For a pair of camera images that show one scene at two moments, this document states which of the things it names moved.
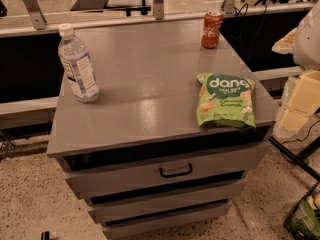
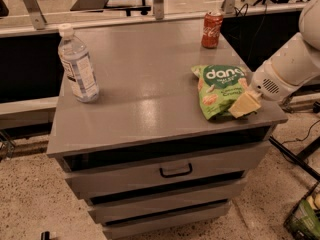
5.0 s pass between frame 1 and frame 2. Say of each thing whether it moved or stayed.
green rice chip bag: moved
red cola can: stayed
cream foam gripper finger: moved
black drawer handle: stayed
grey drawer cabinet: stayed
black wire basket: stayed
